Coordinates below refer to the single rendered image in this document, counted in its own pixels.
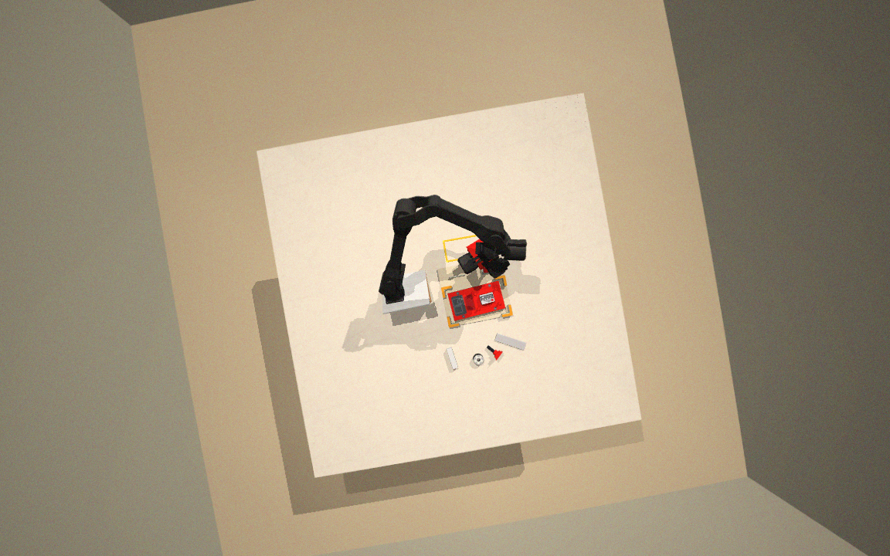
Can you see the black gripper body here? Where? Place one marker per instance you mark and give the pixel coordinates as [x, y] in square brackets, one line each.
[468, 264]

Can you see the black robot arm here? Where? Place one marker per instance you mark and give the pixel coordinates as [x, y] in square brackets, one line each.
[489, 229]

